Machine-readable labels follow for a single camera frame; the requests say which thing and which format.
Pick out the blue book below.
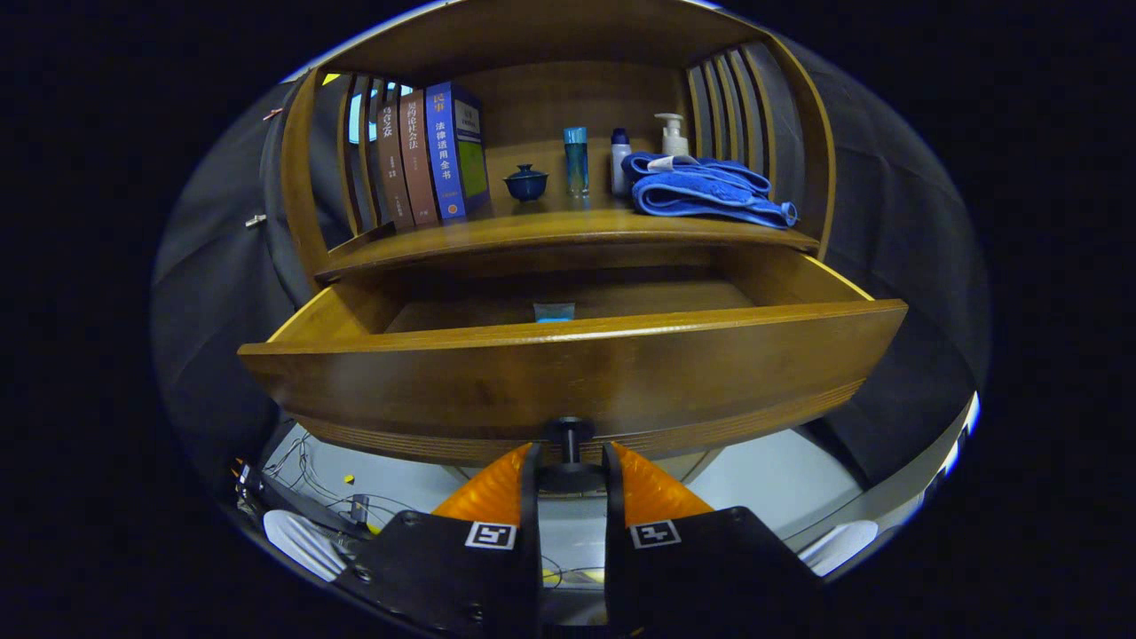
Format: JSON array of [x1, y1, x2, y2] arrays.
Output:
[[424, 82, 491, 223]]

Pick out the small white blue-capped bottle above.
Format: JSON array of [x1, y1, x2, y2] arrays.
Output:
[[610, 128, 633, 196]]

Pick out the reddish brown book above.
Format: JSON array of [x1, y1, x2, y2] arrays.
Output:
[[399, 89, 440, 225]]

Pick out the wooden countertop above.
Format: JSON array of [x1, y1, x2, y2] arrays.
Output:
[[315, 195, 819, 283]]

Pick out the white ribbed object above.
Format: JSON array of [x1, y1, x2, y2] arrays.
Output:
[[264, 509, 349, 582]]

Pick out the dark brown book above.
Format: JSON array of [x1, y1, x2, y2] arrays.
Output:
[[377, 93, 416, 230]]

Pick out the wooden cabinet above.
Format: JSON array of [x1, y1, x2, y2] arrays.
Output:
[[280, 0, 837, 489]]

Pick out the loose thin cables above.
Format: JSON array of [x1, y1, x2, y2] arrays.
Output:
[[264, 429, 418, 533]]

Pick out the white rounded object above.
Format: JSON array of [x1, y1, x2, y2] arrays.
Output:
[[799, 520, 880, 578]]

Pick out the folded blue towel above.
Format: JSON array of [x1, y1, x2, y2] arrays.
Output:
[[619, 152, 800, 230]]

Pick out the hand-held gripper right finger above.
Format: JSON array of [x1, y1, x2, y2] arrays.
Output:
[[603, 441, 826, 639]]

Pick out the tall clear blue bottle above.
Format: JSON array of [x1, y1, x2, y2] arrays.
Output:
[[564, 126, 589, 198]]

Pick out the white pump bottle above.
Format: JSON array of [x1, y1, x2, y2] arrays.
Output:
[[654, 113, 690, 159]]

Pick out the blue lidded teacup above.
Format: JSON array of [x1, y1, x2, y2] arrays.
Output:
[[503, 163, 549, 202]]

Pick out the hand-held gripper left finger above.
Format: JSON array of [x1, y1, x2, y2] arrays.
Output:
[[333, 442, 544, 639]]

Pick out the wooden drawer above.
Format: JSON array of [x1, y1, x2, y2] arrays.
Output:
[[238, 244, 909, 498]]

